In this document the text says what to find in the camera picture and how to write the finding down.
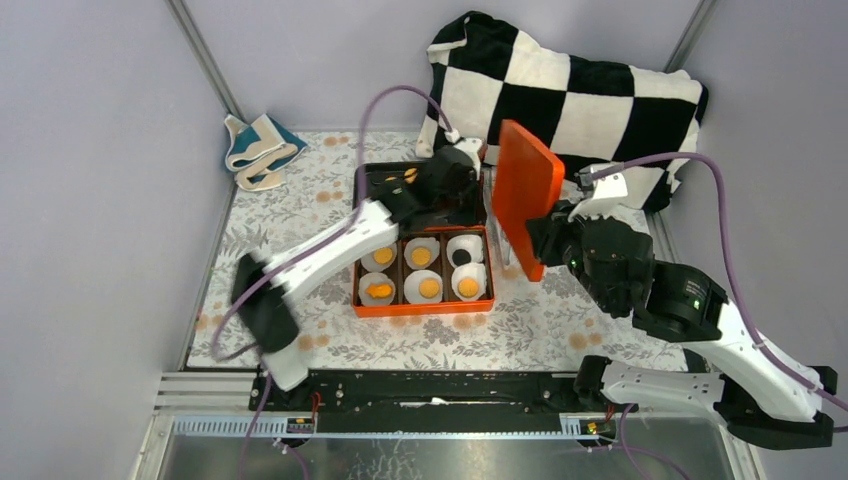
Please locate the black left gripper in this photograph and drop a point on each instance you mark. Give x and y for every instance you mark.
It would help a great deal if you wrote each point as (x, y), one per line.
(468, 180)

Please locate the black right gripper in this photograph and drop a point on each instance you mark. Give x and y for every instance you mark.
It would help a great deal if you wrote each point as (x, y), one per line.
(546, 229)

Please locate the black cookie tray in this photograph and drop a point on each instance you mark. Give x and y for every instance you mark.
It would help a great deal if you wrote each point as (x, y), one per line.
(377, 172)

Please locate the black sandwich cookie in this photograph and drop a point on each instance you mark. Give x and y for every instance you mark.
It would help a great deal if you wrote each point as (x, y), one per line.
(461, 257)

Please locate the round orange cookie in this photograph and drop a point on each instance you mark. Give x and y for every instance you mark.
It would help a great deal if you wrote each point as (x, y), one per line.
(430, 288)
(410, 175)
(468, 287)
(421, 257)
(383, 256)

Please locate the orange box lid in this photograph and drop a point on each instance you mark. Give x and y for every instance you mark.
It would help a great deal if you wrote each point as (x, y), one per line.
(527, 184)

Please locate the orange cookie box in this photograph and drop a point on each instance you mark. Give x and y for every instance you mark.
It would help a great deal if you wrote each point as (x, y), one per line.
(438, 271)

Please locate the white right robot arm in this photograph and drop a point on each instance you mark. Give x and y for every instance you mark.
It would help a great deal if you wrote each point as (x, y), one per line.
(754, 390)

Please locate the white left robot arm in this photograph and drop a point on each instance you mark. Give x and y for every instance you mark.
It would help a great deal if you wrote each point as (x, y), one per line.
(265, 292)

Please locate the floral table mat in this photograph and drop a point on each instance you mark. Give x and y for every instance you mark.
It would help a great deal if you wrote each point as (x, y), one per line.
(549, 325)

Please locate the black white checkered pillow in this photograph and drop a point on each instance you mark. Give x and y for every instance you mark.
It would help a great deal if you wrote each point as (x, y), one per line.
(486, 71)

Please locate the teal beige folded cloth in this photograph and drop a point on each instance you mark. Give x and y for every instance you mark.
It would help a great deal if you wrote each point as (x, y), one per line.
(258, 152)

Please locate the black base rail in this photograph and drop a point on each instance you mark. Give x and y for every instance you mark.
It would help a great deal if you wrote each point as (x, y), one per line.
(430, 402)

